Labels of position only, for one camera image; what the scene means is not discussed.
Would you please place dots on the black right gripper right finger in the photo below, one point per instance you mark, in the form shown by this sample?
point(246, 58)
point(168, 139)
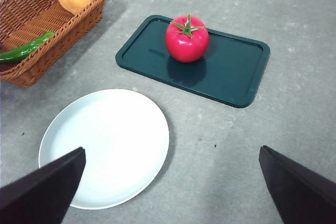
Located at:
point(302, 195)

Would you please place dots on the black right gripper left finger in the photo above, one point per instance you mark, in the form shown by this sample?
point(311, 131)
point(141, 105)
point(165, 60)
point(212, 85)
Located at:
point(44, 195)

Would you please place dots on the red tomato with green stem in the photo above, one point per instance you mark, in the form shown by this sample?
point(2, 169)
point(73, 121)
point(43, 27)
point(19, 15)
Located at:
point(186, 48)

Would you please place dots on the pale grey round plate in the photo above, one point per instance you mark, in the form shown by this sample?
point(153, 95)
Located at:
point(113, 140)

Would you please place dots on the dark rectangular tray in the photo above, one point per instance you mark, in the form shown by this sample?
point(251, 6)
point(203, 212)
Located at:
point(231, 72)

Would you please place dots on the green chili pepper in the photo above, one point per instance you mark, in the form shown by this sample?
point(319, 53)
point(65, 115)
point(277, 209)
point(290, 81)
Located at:
point(21, 51)

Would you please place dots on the brown woven wicker basket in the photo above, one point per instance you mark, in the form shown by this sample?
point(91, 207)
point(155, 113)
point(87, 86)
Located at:
point(34, 22)

